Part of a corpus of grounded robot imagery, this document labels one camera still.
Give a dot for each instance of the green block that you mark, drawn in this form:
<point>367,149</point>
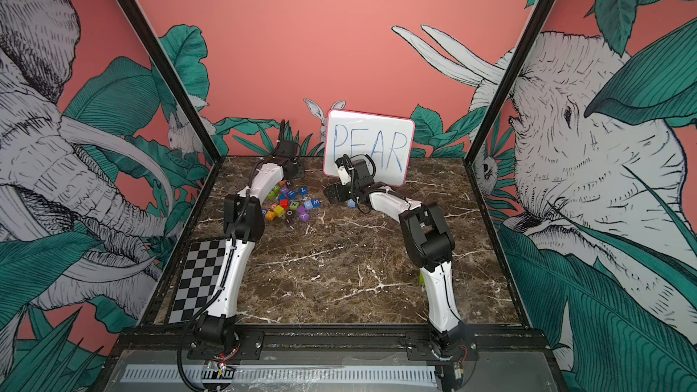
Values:
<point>274,193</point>

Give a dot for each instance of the black right frame post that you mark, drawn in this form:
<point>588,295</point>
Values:
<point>524,46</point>

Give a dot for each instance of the black left frame post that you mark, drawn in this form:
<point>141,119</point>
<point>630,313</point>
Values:
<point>138,21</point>

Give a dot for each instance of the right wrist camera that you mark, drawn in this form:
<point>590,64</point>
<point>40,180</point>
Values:
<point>344,175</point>

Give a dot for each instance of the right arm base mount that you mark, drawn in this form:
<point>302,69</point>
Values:
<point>426,346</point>

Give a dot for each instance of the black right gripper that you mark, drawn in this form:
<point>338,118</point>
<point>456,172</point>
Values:
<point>332,192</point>

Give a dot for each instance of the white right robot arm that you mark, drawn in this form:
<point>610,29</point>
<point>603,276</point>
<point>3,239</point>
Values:
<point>429,244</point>

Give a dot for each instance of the black white checkerboard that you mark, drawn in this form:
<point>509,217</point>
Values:
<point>197,283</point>

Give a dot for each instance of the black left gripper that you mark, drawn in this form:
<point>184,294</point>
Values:
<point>301,171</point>

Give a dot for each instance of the black frame post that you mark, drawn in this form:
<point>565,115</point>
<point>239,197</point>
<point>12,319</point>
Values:
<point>524,46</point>
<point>138,21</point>

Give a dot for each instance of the white perforated rail strip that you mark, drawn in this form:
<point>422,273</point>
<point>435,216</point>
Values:
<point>402,375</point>

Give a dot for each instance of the pink framed PEAR whiteboard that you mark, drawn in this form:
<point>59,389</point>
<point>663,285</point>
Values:
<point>387,140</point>

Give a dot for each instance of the yellow block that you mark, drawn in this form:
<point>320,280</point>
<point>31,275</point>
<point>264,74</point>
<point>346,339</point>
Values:
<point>279,210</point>

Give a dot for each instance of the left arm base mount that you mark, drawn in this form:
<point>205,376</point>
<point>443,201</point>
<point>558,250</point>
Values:
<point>246,345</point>

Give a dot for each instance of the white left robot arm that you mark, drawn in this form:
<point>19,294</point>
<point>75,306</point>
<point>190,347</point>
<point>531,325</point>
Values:
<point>243,226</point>

